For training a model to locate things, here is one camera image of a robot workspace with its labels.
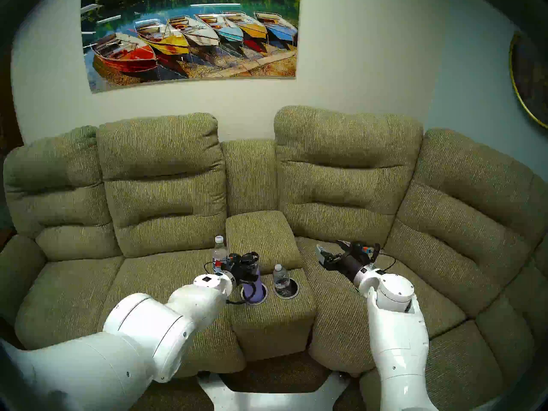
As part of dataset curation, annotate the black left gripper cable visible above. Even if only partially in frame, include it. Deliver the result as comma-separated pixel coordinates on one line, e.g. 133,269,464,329
204,260,247,306

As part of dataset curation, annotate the metal cup holder ring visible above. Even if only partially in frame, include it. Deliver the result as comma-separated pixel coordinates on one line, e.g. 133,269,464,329
240,282,268,306
274,277,300,300

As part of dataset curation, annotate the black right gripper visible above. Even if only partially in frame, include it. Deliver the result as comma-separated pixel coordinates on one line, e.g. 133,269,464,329
316,240,377,282

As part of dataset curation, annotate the purple metal flask bottle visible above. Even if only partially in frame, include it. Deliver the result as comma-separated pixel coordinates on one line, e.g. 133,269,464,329
241,252,266,304

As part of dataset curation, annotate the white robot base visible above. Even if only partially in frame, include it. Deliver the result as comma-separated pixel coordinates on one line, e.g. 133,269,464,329
198,371,351,411

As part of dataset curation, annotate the clear Crystal Geyser water bottle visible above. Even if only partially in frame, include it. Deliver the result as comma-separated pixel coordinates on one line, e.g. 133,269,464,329
273,264,292,296

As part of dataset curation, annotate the green fabric sofa console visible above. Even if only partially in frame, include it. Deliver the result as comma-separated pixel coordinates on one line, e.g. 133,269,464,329
225,210,317,363

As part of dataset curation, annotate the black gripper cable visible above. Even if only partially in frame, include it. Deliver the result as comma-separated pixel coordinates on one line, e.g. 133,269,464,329
204,260,247,306
370,243,396,273

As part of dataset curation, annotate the green fabric sectional sofa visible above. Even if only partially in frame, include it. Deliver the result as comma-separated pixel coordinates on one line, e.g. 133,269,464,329
0,105,548,411

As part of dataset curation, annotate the round dark gold-rimmed wall decor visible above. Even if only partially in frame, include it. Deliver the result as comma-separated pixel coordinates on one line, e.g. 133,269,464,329
509,30,548,129

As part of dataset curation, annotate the clear bottle red white label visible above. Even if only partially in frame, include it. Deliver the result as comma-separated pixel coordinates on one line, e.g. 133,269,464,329
213,235,227,273

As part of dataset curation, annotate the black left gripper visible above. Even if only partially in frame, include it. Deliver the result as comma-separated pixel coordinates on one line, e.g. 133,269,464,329
229,252,260,284

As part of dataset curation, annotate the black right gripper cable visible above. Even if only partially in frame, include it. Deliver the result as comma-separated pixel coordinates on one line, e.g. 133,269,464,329
370,243,396,273

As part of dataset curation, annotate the colourful boats wall picture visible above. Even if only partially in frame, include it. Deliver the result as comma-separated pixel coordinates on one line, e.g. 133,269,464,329
80,0,301,94

